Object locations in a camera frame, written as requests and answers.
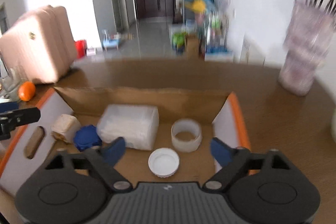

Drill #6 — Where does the blue plastic lid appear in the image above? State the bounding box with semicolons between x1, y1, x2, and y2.
73;125;102;152

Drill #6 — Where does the translucent plastic container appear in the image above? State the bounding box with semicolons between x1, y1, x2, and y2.
96;104;159;151

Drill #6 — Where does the small white cap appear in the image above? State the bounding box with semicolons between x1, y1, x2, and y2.
148;148;180;178

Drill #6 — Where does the translucent round cup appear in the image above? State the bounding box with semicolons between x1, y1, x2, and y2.
171;119;203;153

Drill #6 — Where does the orange fruit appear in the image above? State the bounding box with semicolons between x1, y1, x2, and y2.
18;81;36;102

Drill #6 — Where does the clear glass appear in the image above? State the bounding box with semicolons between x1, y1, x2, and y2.
1;65;27;102

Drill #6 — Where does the pink suitcase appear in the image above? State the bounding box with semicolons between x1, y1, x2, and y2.
1;5;77;84

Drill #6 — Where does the white green bowl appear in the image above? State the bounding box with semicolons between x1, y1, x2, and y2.
330;109;336;142

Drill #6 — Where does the red cardboard box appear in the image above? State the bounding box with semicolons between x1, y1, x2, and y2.
1;88;251;196

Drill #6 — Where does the yellow blue floor clutter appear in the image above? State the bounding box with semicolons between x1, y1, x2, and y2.
169;0;234;62

